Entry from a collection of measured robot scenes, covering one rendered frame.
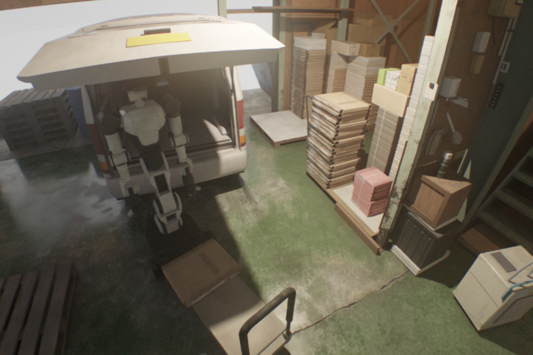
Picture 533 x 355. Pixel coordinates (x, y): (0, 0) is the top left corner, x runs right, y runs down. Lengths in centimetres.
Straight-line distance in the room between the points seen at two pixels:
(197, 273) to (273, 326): 66
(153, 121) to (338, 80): 348
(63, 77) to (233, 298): 165
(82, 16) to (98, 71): 495
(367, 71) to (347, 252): 281
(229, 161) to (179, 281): 130
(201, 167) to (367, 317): 197
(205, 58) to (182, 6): 486
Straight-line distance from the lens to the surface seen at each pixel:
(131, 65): 134
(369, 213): 281
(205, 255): 220
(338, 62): 462
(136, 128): 184
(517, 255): 247
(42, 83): 146
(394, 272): 258
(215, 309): 199
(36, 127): 558
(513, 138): 270
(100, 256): 286
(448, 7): 191
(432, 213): 226
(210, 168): 276
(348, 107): 268
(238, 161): 283
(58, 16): 638
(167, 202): 209
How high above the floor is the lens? 195
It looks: 31 degrees down
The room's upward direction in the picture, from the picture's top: straight up
